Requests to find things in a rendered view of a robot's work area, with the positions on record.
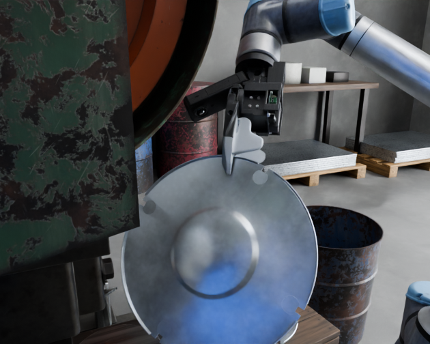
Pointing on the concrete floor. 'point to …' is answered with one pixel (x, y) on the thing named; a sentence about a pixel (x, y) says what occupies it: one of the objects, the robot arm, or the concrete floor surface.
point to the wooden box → (313, 329)
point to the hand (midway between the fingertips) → (225, 168)
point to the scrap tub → (345, 267)
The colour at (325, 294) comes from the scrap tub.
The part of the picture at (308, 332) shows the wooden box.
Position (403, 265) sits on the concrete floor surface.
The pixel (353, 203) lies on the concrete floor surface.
